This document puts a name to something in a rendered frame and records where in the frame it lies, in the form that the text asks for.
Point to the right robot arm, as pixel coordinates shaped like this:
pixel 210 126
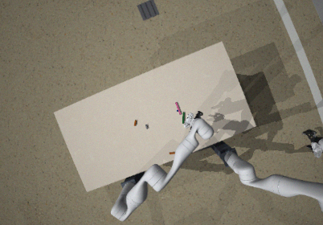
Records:
pixel 278 184

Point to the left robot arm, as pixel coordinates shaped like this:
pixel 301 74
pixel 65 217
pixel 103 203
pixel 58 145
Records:
pixel 155 175

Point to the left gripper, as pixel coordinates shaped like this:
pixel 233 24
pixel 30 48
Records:
pixel 198 114

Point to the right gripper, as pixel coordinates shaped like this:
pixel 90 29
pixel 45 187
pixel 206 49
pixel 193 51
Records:
pixel 313 135

